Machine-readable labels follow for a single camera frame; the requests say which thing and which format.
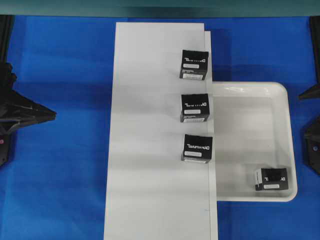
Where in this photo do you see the blue table cloth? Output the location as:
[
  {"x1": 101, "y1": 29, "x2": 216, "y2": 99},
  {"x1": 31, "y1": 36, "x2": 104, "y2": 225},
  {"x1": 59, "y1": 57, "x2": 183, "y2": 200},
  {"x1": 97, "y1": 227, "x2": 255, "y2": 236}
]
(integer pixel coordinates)
[{"x1": 0, "y1": 15, "x2": 320, "y2": 240}]

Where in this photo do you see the black Dynamixel box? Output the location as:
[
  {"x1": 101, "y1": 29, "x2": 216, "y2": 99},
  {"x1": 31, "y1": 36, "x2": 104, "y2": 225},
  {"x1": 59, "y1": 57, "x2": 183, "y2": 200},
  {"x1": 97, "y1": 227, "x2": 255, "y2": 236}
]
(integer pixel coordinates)
[{"x1": 181, "y1": 134, "x2": 213, "y2": 164}]

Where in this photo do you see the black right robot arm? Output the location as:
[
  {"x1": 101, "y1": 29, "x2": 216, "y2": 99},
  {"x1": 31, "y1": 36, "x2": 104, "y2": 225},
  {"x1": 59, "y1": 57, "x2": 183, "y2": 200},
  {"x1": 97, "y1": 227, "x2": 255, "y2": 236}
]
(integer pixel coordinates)
[{"x1": 298, "y1": 15, "x2": 320, "y2": 175}]

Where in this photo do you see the white plastic tray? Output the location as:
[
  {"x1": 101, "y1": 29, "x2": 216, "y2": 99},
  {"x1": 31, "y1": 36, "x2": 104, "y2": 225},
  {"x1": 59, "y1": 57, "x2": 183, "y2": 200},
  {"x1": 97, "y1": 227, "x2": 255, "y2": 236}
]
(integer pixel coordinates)
[{"x1": 211, "y1": 82, "x2": 298, "y2": 202}]

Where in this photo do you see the black box middle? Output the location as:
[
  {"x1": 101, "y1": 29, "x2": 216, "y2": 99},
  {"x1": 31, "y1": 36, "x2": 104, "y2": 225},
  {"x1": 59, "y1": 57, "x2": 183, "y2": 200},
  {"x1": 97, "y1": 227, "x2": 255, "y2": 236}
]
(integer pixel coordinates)
[{"x1": 180, "y1": 93, "x2": 210, "y2": 123}]

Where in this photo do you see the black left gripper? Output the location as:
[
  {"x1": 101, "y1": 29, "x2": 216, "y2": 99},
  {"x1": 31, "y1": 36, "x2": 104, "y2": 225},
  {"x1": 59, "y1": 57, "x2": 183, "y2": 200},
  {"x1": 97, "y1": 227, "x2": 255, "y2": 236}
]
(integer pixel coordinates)
[{"x1": 0, "y1": 62, "x2": 57, "y2": 136}]

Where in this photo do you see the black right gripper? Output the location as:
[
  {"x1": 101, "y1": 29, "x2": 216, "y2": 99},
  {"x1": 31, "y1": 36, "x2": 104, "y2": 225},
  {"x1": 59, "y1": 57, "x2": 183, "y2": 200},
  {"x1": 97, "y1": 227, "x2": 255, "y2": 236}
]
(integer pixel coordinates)
[{"x1": 298, "y1": 83, "x2": 320, "y2": 170}]

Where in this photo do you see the black box white side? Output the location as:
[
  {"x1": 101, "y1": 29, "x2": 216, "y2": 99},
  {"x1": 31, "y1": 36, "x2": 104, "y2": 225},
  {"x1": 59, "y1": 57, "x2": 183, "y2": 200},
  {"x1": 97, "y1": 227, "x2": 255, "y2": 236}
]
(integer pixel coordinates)
[{"x1": 254, "y1": 168, "x2": 289, "y2": 191}]

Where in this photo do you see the black box top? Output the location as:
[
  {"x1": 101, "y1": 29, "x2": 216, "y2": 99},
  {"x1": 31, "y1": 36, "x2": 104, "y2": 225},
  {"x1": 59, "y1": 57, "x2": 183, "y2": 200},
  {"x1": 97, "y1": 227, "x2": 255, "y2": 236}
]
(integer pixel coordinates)
[{"x1": 179, "y1": 49, "x2": 209, "y2": 81}]

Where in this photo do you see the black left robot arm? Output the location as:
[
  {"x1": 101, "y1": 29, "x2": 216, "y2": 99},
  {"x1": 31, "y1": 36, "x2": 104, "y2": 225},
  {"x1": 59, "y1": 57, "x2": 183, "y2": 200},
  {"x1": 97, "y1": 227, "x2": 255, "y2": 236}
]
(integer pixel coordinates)
[{"x1": 0, "y1": 15, "x2": 57, "y2": 165}]

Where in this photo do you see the white base board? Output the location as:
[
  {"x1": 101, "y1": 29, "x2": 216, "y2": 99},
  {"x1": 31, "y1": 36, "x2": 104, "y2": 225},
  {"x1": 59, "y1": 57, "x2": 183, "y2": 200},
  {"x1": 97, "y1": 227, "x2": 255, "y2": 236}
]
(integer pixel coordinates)
[{"x1": 104, "y1": 22, "x2": 218, "y2": 240}]

